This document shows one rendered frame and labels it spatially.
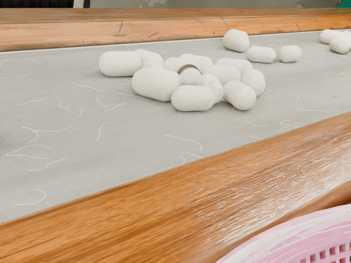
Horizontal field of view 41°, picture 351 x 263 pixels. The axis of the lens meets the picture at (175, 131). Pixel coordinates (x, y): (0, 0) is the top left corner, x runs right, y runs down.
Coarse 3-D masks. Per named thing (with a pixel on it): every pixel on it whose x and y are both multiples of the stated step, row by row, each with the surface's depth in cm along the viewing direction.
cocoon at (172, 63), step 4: (168, 60) 41; (172, 60) 41; (176, 60) 41; (180, 60) 41; (184, 60) 41; (188, 60) 41; (192, 60) 41; (164, 64) 41; (168, 64) 41; (172, 64) 41; (176, 64) 41; (180, 64) 41; (184, 64) 41; (192, 64) 41; (196, 64) 41; (168, 68) 41; (172, 68) 41; (176, 68) 41; (200, 68) 41; (176, 72) 41
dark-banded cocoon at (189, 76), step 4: (188, 68) 38; (192, 68) 38; (184, 72) 38; (188, 72) 37; (192, 72) 37; (196, 72) 38; (180, 76) 38; (184, 76) 37; (188, 76) 37; (192, 76) 37; (196, 76) 37; (200, 76) 38; (184, 80) 37; (188, 80) 37; (192, 80) 37; (196, 80) 37; (184, 84) 38; (188, 84) 37; (192, 84) 37
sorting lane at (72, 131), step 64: (0, 64) 40; (64, 64) 43; (256, 64) 51; (320, 64) 55; (0, 128) 27; (64, 128) 28; (128, 128) 29; (192, 128) 30; (256, 128) 32; (0, 192) 20; (64, 192) 21
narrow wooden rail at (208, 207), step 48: (288, 144) 22; (336, 144) 23; (144, 192) 17; (192, 192) 17; (240, 192) 17; (288, 192) 18; (336, 192) 18; (0, 240) 13; (48, 240) 13; (96, 240) 14; (144, 240) 14; (192, 240) 14; (240, 240) 14
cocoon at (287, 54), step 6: (282, 48) 53; (288, 48) 53; (294, 48) 54; (282, 54) 53; (288, 54) 53; (294, 54) 53; (300, 54) 54; (282, 60) 54; (288, 60) 53; (294, 60) 54
